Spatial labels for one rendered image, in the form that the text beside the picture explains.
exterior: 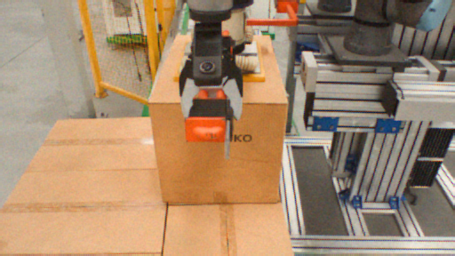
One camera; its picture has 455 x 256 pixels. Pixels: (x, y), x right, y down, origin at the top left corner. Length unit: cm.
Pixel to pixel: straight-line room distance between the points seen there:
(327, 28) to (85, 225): 124
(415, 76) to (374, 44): 19
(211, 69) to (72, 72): 212
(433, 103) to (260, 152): 53
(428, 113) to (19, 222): 136
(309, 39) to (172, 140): 83
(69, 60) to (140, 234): 165
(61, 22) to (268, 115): 177
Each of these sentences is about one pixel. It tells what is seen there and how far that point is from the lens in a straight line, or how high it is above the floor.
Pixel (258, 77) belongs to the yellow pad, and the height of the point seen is 96.
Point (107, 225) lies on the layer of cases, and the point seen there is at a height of 54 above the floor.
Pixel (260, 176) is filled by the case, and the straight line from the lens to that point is 116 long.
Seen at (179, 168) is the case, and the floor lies 70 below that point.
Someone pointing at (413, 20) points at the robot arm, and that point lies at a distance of 106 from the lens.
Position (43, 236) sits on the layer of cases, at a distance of 128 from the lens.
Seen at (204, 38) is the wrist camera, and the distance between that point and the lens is 58.
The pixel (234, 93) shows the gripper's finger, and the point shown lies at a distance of 64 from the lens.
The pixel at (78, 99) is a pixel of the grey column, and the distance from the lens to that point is 270.
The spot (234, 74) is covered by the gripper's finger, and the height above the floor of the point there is 117.
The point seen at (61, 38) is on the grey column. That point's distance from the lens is 254.
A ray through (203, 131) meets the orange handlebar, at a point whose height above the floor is 108.
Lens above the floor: 143
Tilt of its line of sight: 34 degrees down
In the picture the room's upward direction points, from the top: straight up
